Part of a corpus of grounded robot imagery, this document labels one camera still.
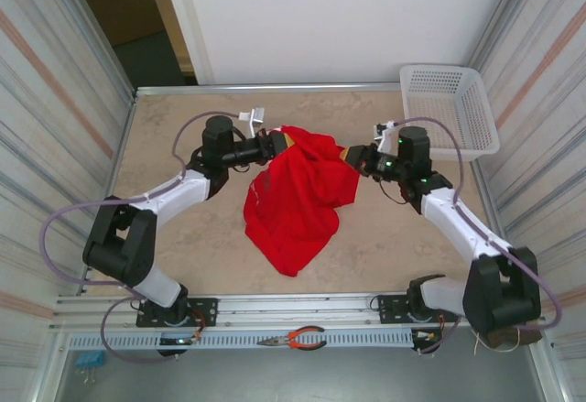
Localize red t-shirt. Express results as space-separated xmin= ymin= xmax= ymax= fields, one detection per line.
xmin=242 ymin=123 xmax=361 ymax=278

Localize white plastic mesh basket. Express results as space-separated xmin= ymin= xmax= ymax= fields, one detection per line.
xmin=398 ymin=63 xmax=500 ymax=161

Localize small green-lit circuit board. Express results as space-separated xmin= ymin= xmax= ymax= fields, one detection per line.
xmin=158 ymin=335 xmax=202 ymax=348

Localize blue binder clips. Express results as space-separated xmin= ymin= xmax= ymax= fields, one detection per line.
xmin=75 ymin=351 xmax=105 ymax=385

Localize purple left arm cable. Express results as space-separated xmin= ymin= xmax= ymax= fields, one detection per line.
xmin=40 ymin=111 xmax=244 ymax=365

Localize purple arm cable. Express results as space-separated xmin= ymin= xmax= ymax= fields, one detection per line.
xmin=391 ymin=116 xmax=563 ymax=356
xmin=40 ymin=111 xmax=244 ymax=365

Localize aluminium table frame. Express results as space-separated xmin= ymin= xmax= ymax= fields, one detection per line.
xmin=36 ymin=0 xmax=573 ymax=402

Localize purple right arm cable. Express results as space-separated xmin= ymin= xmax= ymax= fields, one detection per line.
xmin=391 ymin=116 xmax=563 ymax=356

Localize white door frame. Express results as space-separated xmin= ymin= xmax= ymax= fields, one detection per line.
xmin=141 ymin=0 xmax=215 ymax=86

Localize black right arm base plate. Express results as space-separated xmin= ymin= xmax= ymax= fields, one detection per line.
xmin=377 ymin=294 xmax=459 ymax=328

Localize aluminium mounting rail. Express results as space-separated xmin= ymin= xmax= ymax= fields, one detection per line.
xmin=53 ymin=288 xmax=540 ymax=332

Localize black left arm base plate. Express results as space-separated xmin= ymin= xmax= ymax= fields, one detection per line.
xmin=136 ymin=298 xmax=219 ymax=329

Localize white slotted cable duct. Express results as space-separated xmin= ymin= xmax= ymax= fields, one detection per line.
xmin=67 ymin=328 xmax=416 ymax=352

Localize orange-handled pliers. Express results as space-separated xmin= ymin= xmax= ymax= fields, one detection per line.
xmin=255 ymin=325 xmax=328 ymax=352

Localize brown cloth pouch with string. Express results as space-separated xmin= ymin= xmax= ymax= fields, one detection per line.
xmin=471 ymin=317 xmax=545 ymax=353

